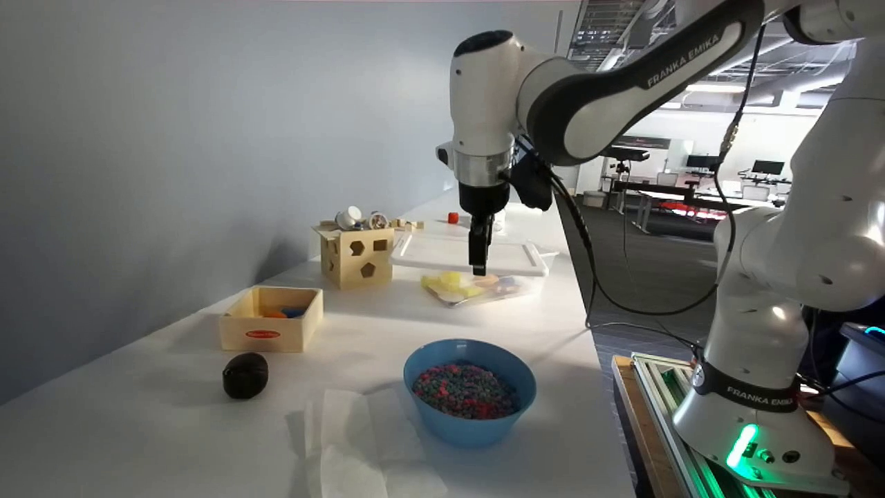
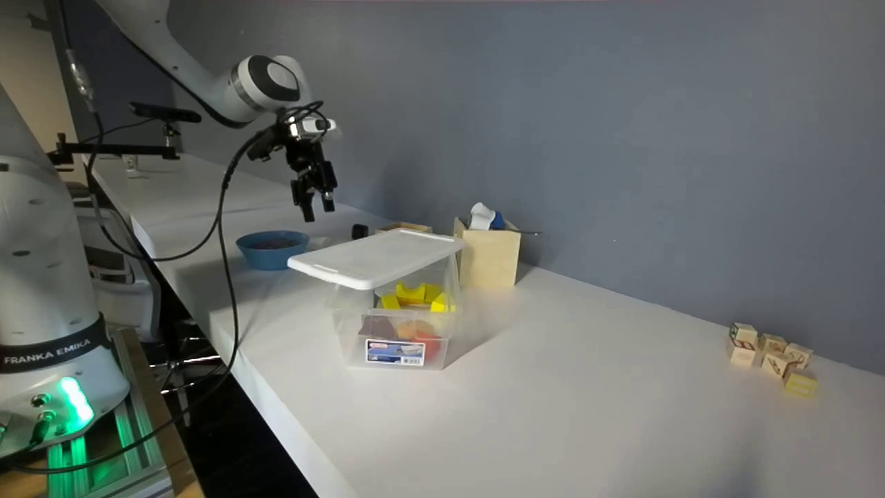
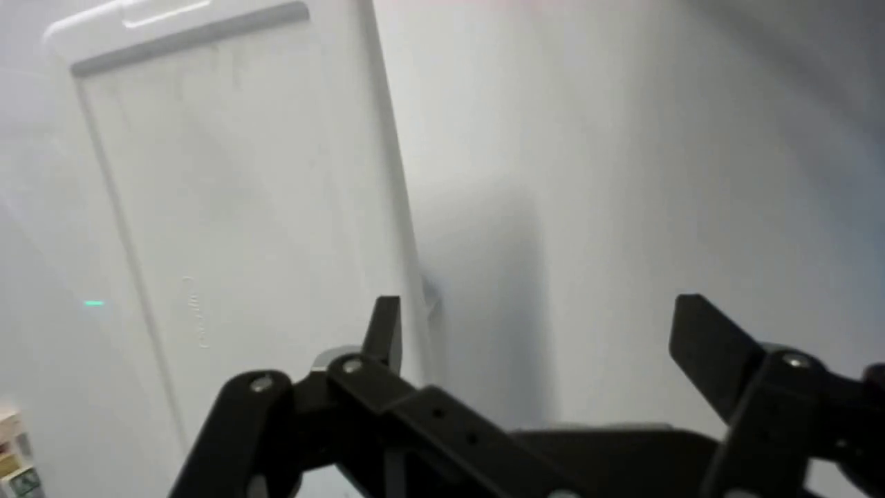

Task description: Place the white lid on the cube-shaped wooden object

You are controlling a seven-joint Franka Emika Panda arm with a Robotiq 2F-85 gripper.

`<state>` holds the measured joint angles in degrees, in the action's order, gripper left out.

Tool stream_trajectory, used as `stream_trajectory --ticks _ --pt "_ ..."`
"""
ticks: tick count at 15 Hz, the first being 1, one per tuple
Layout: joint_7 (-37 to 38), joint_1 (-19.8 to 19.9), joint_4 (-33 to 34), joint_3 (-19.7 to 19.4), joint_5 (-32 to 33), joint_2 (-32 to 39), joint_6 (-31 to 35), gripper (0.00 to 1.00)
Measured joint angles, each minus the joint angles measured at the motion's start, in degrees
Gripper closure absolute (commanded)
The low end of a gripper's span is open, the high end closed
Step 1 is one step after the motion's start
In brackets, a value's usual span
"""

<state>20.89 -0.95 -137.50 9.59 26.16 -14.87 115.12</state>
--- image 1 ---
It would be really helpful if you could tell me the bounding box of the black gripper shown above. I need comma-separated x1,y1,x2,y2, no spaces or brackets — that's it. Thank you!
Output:
457,179,511,278

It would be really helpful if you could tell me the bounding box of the white flat board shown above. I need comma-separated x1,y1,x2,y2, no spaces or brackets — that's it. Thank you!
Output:
391,230,550,278

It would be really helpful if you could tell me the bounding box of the robot base mounting platform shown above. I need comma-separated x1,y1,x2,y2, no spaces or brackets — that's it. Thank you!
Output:
610,349,885,498

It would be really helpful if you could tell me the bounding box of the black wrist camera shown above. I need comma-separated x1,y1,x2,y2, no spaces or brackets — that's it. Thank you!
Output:
511,151,556,213

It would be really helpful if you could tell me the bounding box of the yellow cloth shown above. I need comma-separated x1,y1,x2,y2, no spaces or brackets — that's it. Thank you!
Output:
420,267,491,307

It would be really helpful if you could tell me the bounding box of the dark round ball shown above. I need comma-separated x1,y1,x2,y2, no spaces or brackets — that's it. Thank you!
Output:
220,349,271,403

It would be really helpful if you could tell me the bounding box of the open wooden box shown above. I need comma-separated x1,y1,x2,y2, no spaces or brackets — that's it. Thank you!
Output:
220,281,327,357

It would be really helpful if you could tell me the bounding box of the background desk with monitors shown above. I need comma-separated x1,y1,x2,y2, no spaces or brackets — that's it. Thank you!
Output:
603,136,796,242

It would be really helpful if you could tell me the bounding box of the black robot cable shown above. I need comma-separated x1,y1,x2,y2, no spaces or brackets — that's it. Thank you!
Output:
514,25,769,321

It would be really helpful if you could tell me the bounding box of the wooden shape sorter cube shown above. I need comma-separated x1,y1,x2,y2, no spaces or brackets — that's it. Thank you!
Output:
315,222,399,289

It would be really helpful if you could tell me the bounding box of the wooden shape pieces pile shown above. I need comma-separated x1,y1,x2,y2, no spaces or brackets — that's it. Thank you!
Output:
319,202,426,235

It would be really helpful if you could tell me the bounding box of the blue bowl with beads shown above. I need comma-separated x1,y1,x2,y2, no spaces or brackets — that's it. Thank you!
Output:
401,336,539,454

